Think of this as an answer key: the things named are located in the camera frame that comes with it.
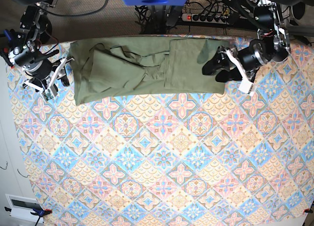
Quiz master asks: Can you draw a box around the white wall box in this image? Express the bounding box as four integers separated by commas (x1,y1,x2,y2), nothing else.
5,194,41,223

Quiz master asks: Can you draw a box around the orange clamp lower right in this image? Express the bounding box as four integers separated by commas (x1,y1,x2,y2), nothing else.
304,208,314,214

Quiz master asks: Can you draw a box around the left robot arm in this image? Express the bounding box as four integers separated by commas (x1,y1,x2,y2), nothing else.
202,0,290,83

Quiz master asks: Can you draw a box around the white power strip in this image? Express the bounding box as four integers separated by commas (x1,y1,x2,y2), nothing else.
181,13,228,24

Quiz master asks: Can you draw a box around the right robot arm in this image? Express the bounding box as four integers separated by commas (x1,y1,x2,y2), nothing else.
4,6,61,88

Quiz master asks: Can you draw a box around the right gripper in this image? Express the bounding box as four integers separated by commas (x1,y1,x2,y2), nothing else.
27,59,70,86

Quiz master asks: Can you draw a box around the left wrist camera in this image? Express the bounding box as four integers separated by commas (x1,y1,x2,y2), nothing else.
238,79,257,97

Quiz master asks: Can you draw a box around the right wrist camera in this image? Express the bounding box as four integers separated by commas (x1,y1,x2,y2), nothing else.
42,86,58,101

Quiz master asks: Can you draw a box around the patterned tablecloth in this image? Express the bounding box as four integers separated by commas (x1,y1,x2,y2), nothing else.
6,44,314,226

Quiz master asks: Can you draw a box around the blue orange clamp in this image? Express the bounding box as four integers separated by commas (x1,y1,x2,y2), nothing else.
0,29,17,68
4,207,52,226

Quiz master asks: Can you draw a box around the blue orange clamp upper left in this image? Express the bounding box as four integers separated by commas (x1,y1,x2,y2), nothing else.
0,29,17,68

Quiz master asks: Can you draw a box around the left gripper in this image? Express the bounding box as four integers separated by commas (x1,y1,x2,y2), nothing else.
202,43,269,83

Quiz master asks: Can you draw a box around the blue orange clamp lower left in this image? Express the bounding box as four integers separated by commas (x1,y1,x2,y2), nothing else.
4,207,52,226

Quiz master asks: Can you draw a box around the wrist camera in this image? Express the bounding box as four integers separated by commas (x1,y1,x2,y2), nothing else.
238,79,257,97
42,86,58,101

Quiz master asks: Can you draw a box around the green t-shirt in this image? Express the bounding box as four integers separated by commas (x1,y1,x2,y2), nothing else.
69,36,229,105

